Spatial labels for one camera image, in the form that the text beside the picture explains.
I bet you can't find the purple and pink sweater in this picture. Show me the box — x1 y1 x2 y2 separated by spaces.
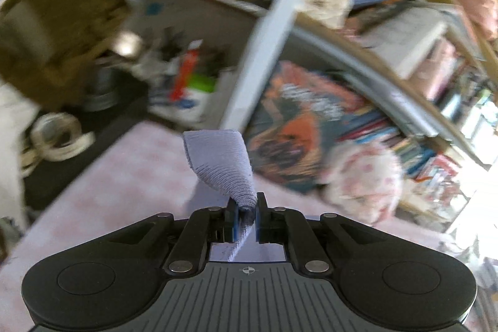
181 128 287 263

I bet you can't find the Harry Potter book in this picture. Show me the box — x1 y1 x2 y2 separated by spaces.
245 61 366 193

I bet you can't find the pink checkered cartoon table mat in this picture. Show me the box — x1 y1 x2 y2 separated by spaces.
0 119 484 332

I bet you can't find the pink white plush bunny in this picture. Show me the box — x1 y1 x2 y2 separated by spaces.
317 141 403 225

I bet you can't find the white jar green lid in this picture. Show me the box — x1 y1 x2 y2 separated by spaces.
176 73 217 123

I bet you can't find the red tassel ornament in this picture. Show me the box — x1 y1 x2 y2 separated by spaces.
170 40 203 103

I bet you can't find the black speaker box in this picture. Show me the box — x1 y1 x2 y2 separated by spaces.
24 72 148 212

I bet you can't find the row of colourful books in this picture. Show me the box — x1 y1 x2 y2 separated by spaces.
338 104 460 201

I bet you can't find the white smart watch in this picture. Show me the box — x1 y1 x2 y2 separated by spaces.
31 113 95 162

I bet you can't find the metal bowl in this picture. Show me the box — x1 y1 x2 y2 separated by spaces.
110 30 143 60

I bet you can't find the white pearl handbag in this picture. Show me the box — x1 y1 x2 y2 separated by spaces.
296 0 353 30

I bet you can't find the white cloth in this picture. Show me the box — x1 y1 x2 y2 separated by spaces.
0 81 40 231

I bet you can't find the olive green jacket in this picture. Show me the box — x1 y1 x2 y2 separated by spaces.
1 0 130 111

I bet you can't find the white bookshelf frame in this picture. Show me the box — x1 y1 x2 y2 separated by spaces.
0 0 498 170

